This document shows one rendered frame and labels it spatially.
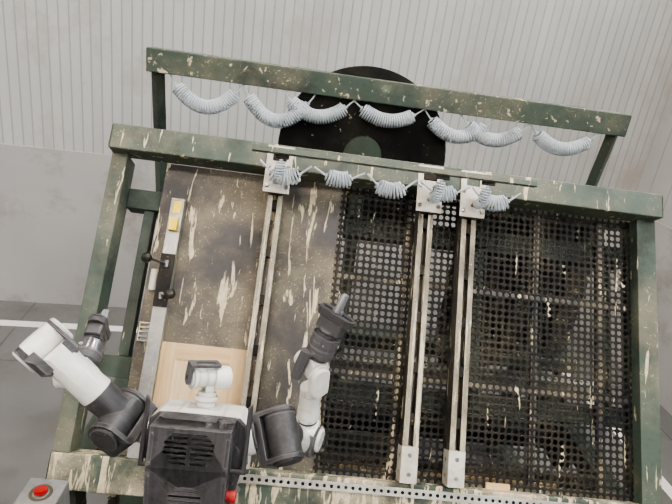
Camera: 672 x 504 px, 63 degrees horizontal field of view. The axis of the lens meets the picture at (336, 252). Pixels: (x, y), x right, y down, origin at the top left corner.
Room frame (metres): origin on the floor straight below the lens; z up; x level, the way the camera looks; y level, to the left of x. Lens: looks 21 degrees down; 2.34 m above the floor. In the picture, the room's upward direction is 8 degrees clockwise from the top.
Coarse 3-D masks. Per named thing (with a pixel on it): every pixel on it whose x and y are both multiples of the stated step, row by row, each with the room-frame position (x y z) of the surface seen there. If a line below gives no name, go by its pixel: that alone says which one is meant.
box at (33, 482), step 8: (32, 480) 1.30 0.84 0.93; (40, 480) 1.30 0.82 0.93; (48, 480) 1.31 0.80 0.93; (56, 480) 1.31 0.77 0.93; (64, 480) 1.32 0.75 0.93; (24, 488) 1.27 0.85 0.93; (32, 488) 1.27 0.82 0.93; (48, 488) 1.28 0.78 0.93; (56, 488) 1.28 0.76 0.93; (64, 488) 1.29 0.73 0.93; (24, 496) 1.24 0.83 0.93; (32, 496) 1.24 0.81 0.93; (40, 496) 1.24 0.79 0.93; (56, 496) 1.25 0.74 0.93; (64, 496) 1.28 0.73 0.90
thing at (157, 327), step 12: (180, 216) 1.97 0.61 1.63; (180, 228) 1.95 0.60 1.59; (168, 240) 1.91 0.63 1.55; (168, 252) 1.89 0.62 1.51; (168, 300) 1.80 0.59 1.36; (156, 312) 1.76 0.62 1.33; (156, 324) 1.74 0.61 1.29; (156, 336) 1.71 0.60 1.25; (156, 348) 1.69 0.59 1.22; (144, 360) 1.66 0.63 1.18; (156, 360) 1.67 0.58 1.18; (144, 372) 1.64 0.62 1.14; (156, 372) 1.65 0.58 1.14; (144, 384) 1.62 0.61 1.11; (132, 444) 1.50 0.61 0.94; (132, 456) 1.48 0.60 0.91
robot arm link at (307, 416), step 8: (304, 400) 1.43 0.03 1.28; (312, 400) 1.43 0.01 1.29; (304, 408) 1.43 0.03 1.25; (312, 408) 1.43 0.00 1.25; (296, 416) 1.48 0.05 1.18; (304, 416) 1.43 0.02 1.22; (312, 416) 1.43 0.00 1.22; (304, 424) 1.43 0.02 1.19; (312, 424) 1.44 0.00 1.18; (312, 432) 1.42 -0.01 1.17
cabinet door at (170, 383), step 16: (176, 352) 1.71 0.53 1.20; (192, 352) 1.72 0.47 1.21; (208, 352) 1.72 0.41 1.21; (224, 352) 1.73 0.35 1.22; (240, 352) 1.74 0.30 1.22; (160, 368) 1.67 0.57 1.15; (176, 368) 1.68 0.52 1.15; (240, 368) 1.71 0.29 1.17; (160, 384) 1.64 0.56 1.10; (176, 384) 1.65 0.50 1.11; (240, 384) 1.68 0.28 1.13; (160, 400) 1.61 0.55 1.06; (192, 400) 1.63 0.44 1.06; (224, 400) 1.64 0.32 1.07
